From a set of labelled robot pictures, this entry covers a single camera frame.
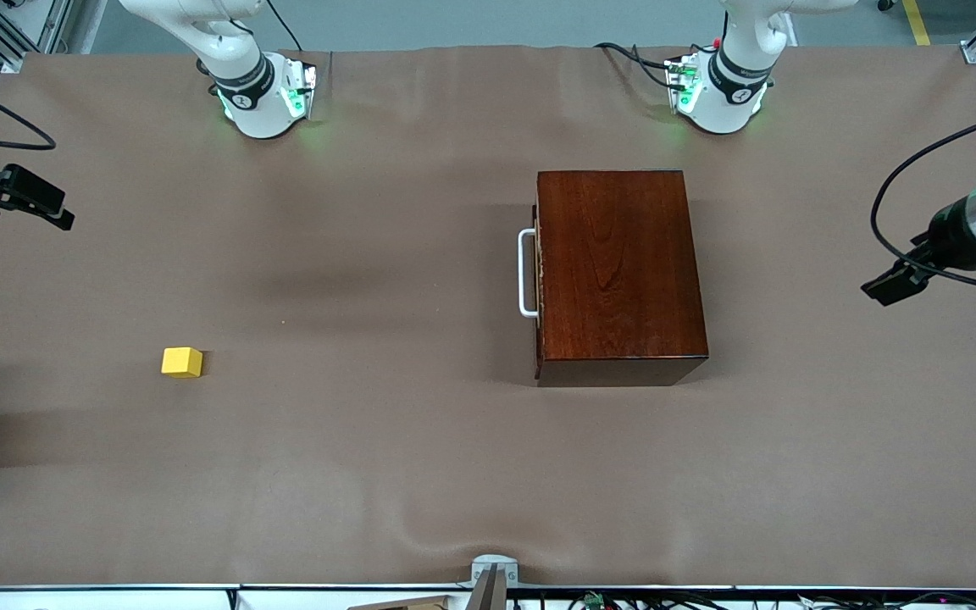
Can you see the brown cardboard piece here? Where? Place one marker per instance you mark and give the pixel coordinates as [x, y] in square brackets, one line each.
[412, 604]

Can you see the large table cover cloth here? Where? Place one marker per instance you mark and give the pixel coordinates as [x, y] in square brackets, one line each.
[285, 466]

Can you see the white table edge rail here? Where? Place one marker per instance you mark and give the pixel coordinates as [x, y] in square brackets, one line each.
[115, 600]

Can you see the grey metal mount bracket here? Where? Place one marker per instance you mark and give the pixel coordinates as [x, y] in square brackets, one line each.
[494, 566]

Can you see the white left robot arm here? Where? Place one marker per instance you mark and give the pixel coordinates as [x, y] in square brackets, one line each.
[734, 85]

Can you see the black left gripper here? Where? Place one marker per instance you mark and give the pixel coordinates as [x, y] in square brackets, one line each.
[948, 230]

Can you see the dark red-brown wooden cabinet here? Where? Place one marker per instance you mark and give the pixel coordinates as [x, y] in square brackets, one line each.
[623, 280]

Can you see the aluminium extrusion frame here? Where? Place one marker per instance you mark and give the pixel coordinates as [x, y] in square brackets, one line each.
[5, 42]

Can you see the green terminal connector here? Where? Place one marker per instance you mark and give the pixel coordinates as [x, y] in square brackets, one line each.
[594, 600]

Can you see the yellow cube block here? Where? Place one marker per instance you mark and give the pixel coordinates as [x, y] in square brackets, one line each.
[181, 363]

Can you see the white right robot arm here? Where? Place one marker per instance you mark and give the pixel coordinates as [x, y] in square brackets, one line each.
[242, 51]

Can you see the yellow floor marking tape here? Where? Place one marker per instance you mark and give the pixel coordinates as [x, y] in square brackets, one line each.
[917, 21]

